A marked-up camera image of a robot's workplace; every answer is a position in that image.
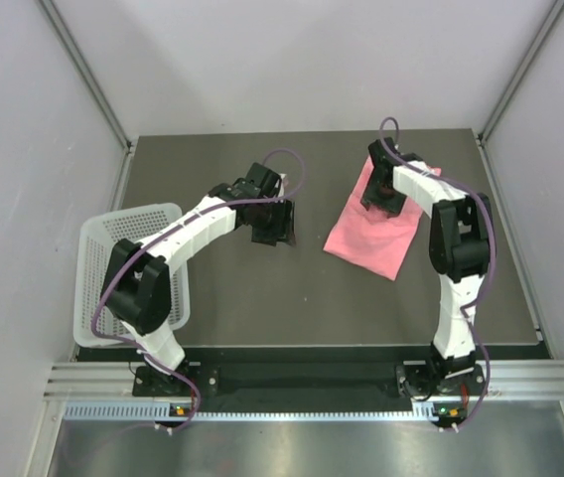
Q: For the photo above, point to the aluminium frame post left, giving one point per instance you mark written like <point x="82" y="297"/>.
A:
<point x="59" y="25"/>

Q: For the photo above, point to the aluminium frame post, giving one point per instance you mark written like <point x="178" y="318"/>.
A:
<point x="530" y="54"/>
<point x="59" y="25"/>

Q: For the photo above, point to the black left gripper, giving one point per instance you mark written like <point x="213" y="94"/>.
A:
<point x="282" y="231"/>

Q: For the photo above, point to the aluminium frame post right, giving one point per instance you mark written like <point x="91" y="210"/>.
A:
<point x="530" y="54"/>

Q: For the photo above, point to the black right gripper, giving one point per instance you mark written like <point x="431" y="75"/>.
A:
<point x="393" y="206"/>

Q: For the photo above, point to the white perforated plastic basket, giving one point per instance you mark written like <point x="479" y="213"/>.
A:
<point x="98" y="236"/>

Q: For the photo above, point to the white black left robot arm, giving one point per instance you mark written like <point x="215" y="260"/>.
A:
<point x="219" y="213"/>

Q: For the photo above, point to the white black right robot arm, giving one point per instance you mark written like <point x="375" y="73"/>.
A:
<point x="460" y="247"/>

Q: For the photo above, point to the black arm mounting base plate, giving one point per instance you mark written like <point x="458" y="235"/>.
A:
<point x="413" y="379"/>

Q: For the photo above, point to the grey slotted cable duct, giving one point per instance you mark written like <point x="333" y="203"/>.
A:
<point x="171" y="412"/>

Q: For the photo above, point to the pink t shirt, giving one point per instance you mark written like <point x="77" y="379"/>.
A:
<point x="370" y="238"/>

